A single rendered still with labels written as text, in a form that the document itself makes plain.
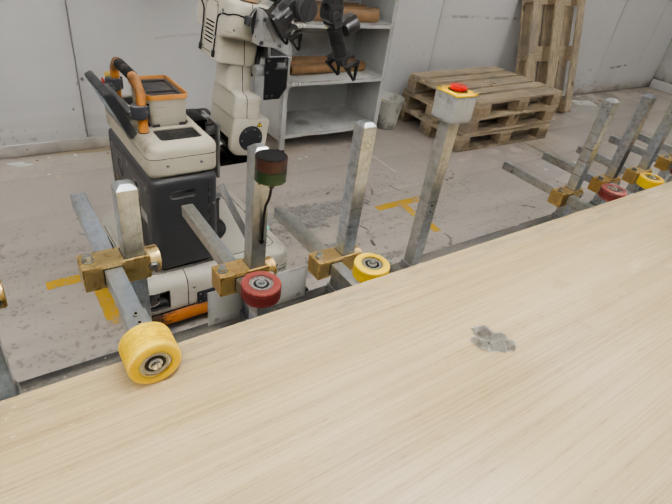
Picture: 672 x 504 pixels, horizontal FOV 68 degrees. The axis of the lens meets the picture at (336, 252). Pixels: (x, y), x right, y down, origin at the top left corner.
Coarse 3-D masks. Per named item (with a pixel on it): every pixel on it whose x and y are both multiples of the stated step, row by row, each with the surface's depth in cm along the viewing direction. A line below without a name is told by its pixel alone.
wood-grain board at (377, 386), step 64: (640, 192) 162; (448, 256) 116; (512, 256) 120; (576, 256) 124; (640, 256) 128; (256, 320) 90; (320, 320) 92; (384, 320) 95; (448, 320) 97; (512, 320) 100; (576, 320) 102; (640, 320) 105; (64, 384) 74; (128, 384) 75; (192, 384) 77; (256, 384) 78; (320, 384) 80; (384, 384) 82; (448, 384) 83; (512, 384) 85; (576, 384) 87; (640, 384) 89; (0, 448) 64; (64, 448) 66; (128, 448) 67; (192, 448) 68; (256, 448) 69; (320, 448) 70; (384, 448) 72; (448, 448) 73; (512, 448) 75; (576, 448) 76; (640, 448) 78
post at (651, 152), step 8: (664, 120) 191; (664, 128) 191; (656, 136) 194; (664, 136) 193; (656, 144) 195; (648, 152) 198; (656, 152) 197; (640, 160) 201; (648, 160) 199; (648, 168) 201; (632, 184) 206
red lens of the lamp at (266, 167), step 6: (258, 162) 89; (264, 162) 88; (270, 162) 88; (276, 162) 89; (282, 162) 89; (258, 168) 90; (264, 168) 89; (270, 168) 89; (276, 168) 89; (282, 168) 90
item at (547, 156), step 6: (546, 156) 204; (552, 156) 201; (558, 156) 202; (552, 162) 202; (558, 162) 200; (564, 162) 198; (570, 162) 198; (564, 168) 198; (570, 168) 196; (588, 174) 191; (594, 174) 191; (588, 180) 191; (630, 192) 181
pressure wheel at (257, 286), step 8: (256, 272) 101; (264, 272) 101; (248, 280) 98; (256, 280) 99; (264, 280) 98; (272, 280) 99; (248, 288) 96; (256, 288) 97; (264, 288) 97; (272, 288) 97; (280, 288) 98; (248, 296) 96; (256, 296) 95; (264, 296) 95; (272, 296) 96; (280, 296) 100; (248, 304) 97; (256, 304) 96; (264, 304) 96; (272, 304) 97
